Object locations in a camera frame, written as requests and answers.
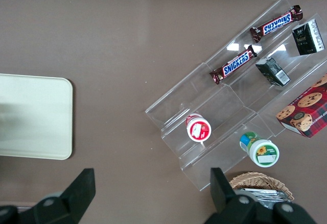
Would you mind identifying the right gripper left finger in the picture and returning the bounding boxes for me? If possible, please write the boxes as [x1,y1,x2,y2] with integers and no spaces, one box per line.
[0,167,97,224]

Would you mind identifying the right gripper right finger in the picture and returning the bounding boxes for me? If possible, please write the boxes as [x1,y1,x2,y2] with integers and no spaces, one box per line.
[204,167,316,224]

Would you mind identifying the light wicker basket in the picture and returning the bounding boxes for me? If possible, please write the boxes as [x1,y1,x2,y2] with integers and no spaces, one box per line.
[228,171,296,205]

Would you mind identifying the beige serving tray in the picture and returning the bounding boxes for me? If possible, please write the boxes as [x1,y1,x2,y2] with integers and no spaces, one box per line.
[0,73,74,161]

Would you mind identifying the aluminium foil trays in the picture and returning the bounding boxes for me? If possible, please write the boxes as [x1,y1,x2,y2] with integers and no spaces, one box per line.
[233,187,291,205]

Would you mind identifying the green lid yogurt cup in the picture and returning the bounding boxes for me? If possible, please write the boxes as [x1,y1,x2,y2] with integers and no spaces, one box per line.
[239,131,280,168]

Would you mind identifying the red lid yogurt cup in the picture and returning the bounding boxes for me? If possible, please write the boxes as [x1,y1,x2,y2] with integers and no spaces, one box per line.
[185,112,213,143]

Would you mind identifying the clear acrylic stepped shelf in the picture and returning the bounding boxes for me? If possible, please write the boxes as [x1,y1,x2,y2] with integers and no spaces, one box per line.
[144,61,289,192]
[203,0,327,138]

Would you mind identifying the red tartan cookie box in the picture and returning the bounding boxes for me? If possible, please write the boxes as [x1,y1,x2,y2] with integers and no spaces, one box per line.
[275,73,327,139]

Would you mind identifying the Snickers chocolate bar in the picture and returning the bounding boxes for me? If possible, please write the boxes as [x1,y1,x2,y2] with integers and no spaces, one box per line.
[209,44,263,85]
[249,4,303,43]

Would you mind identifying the small dark green carton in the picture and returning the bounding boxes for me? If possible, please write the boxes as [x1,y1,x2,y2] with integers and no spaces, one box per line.
[291,19,326,57]
[255,57,292,87]

